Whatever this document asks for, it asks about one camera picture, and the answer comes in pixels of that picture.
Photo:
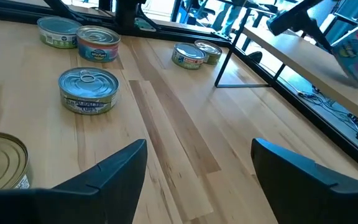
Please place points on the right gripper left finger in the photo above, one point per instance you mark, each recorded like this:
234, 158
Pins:
89, 202

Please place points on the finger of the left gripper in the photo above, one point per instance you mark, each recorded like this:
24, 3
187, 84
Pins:
319, 34

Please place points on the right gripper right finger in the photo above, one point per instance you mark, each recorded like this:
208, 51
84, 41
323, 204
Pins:
322, 199

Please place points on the Bumble Bee light tuna can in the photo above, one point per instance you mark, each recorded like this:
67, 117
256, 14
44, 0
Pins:
188, 54
57, 29
211, 49

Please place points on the gold-lid green albacore can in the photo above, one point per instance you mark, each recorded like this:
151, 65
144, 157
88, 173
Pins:
2, 161

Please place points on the silver-lid green albacore can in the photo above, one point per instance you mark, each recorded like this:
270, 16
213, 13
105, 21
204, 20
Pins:
87, 84

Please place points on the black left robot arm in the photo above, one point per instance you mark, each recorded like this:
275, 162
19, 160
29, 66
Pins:
126, 15

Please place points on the person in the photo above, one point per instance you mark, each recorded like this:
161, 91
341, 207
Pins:
230, 18

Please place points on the wooden shelf with black frame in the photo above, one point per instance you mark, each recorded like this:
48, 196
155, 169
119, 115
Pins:
306, 62

